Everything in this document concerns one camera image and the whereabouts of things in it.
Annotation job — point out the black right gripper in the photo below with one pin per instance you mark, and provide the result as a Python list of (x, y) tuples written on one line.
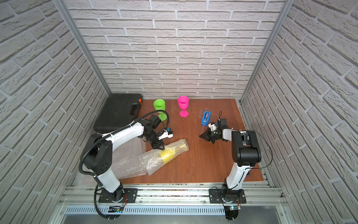
[(207, 135)]

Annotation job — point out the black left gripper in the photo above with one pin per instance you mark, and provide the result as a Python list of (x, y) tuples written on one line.
[(155, 141)]

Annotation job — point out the yellow plastic wine glass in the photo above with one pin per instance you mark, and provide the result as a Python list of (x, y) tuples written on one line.
[(172, 150)]

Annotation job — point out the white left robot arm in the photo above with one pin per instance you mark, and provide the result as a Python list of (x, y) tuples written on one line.
[(96, 157)]

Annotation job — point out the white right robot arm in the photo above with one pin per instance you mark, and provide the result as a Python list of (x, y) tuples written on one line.
[(245, 150)]

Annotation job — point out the green plastic wine glass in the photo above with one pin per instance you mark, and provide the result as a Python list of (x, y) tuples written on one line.
[(160, 104)]

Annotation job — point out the pink plastic wine glass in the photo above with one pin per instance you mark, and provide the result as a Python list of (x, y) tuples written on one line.
[(183, 102)]

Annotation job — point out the blue tape dispenser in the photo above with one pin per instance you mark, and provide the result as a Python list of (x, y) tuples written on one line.
[(206, 118)]

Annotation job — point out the black plastic tool case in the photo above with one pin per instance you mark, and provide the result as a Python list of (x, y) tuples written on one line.
[(119, 110)]

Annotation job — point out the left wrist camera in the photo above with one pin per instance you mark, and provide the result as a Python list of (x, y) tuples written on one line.
[(154, 121)]

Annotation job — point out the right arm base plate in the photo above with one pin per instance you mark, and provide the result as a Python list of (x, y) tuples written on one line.
[(227, 196)]

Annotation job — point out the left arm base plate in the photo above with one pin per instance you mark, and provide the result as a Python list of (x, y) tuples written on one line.
[(117, 195)]

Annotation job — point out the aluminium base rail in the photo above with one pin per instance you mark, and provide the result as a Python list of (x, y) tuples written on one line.
[(172, 199)]

